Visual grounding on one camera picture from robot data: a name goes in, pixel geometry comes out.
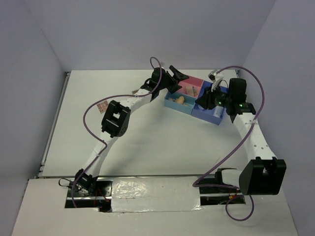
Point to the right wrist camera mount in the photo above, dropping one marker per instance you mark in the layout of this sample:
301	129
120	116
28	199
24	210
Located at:
216	78

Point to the pink blue organizer box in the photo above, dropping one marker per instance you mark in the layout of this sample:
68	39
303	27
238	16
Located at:
190	107

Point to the colourful square eyeshadow palette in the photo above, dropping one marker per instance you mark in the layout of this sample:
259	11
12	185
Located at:
195	92

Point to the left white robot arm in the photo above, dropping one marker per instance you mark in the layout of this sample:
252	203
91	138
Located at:
116	119

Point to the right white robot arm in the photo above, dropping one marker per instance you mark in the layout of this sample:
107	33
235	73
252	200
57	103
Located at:
264	173

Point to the black metal base rail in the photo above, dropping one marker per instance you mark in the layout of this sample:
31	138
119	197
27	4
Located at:
210	195

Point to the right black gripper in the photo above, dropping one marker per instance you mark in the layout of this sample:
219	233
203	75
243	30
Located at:
206	100

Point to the orange square eyeshadow palette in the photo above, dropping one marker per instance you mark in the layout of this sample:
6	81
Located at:
102	106

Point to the pink rectangular compact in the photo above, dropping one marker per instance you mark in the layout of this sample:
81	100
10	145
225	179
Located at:
189	90

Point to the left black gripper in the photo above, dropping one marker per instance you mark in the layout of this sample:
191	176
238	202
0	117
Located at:
176	77

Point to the clear white bottle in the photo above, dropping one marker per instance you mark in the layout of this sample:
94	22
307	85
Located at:
218	111

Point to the silver foil tape cover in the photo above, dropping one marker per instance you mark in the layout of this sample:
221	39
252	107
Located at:
154	194

